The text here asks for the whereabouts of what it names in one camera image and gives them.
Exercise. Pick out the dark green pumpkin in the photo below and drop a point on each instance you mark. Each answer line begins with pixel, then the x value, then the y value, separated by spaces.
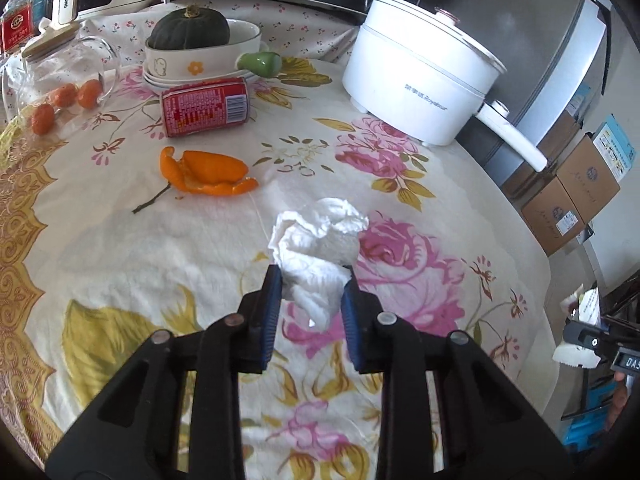
pixel 190 30

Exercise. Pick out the orange peel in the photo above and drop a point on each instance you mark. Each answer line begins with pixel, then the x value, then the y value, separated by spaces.
pixel 210 170

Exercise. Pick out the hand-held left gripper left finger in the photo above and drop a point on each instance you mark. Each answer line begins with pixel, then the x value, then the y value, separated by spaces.
pixel 270 310

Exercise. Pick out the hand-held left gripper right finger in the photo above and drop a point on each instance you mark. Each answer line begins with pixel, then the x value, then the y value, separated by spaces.
pixel 350 320

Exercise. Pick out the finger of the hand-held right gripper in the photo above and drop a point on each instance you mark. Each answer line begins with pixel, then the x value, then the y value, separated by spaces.
pixel 590 337

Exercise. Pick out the red can with text label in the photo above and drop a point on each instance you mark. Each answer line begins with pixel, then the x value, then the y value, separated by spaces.
pixel 205 107

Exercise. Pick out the small green ceramic piece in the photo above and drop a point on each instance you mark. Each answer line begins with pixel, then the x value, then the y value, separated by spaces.
pixel 262 64

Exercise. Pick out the brown cardboard box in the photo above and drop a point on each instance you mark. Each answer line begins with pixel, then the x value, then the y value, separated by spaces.
pixel 555 215
pixel 590 175

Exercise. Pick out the red packet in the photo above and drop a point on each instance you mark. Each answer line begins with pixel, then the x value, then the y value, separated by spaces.
pixel 15 25

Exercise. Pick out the white printed snack wrapper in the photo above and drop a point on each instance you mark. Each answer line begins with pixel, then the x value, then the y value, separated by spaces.
pixel 575 355

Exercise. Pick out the grey refrigerator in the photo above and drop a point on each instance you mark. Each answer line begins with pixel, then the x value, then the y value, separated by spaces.
pixel 540 35

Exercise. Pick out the glass jar with wooden lid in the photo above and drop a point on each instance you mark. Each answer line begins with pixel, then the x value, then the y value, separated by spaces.
pixel 65 70

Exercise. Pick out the blue storage box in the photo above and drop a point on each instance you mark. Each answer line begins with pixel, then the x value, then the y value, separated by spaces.
pixel 585 427

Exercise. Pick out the white electric cooking pot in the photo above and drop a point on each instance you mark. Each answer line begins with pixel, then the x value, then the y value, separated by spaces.
pixel 415 85

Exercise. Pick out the floral tablecloth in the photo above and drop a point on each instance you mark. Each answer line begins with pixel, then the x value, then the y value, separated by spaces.
pixel 150 260

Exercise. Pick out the white tissue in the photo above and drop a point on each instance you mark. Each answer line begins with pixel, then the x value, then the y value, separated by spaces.
pixel 320 250

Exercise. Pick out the white oval dish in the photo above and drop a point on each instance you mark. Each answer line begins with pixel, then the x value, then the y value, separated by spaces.
pixel 200 65

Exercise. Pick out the light blue printed box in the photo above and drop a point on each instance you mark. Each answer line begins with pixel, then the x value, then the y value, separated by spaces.
pixel 617 147

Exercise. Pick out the small orange fruit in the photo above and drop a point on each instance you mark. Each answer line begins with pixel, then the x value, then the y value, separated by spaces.
pixel 64 96
pixel 89 94
pixel 42 118

